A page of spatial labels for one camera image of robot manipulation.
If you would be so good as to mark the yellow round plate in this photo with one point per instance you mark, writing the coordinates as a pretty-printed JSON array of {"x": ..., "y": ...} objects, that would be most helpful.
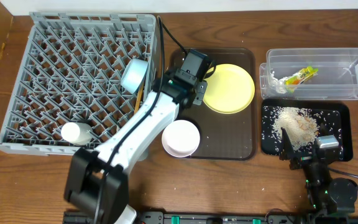
[{"x": 230, "y": 89}]

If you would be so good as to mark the green orange snack wrapper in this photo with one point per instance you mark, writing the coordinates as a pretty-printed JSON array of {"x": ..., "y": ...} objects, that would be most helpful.
[{"x": 300, "y": 77}]

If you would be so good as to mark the pile of rice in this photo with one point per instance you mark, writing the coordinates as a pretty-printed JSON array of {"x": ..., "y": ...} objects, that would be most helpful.
[{"x": 302, "y": 125}]

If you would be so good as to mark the wooden chopstick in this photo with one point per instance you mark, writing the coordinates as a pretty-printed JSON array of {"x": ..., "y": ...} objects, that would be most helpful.
[{"x": 139, "y": 98}]

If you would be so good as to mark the clear plastic waste bin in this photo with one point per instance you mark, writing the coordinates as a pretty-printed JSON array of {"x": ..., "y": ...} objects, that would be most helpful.
[{"x": 336, "y": 79}]

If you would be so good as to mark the black equipment rail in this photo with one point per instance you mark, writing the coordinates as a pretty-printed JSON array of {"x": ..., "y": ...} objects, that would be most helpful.
[{"x": 273, "y": 216}]

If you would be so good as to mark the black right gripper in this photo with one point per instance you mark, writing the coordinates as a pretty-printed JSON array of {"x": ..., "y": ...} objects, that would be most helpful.
[{"x": 303, "y": 158}]

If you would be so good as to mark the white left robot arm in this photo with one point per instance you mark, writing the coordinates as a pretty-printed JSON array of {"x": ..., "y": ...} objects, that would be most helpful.
[{"x": 98, "y": 181}]

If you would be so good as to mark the grey dishwasher rack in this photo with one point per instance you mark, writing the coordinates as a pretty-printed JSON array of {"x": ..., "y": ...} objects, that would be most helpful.
[{"x": 71, "y": 71}]

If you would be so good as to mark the light blue bowl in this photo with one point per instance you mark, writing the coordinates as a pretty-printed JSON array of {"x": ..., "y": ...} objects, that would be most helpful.
[{"x": 134, "y": 74}]

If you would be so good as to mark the pink small bowl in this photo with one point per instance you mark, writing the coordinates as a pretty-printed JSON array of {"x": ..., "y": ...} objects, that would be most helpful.
[{"x": 181, "y": 138}]

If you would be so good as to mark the black waste tray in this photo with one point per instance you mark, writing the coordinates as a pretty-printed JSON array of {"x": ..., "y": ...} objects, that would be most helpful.
[{"x": 343, "y": 124}]

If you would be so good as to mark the dark brown serving tray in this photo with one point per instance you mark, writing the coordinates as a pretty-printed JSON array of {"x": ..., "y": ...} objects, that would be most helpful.
[{"x": 226, "y": 136}]

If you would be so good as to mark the white cup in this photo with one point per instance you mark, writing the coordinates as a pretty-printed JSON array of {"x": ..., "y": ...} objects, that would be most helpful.
[{"x": 77, "y": 133}]

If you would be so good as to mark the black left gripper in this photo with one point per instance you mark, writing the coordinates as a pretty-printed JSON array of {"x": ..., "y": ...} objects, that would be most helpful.
[{"x": 200, "y": 93}]

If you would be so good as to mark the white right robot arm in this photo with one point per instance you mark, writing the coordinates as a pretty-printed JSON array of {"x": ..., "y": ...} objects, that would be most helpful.
[{"x": 326, "y": 194}]

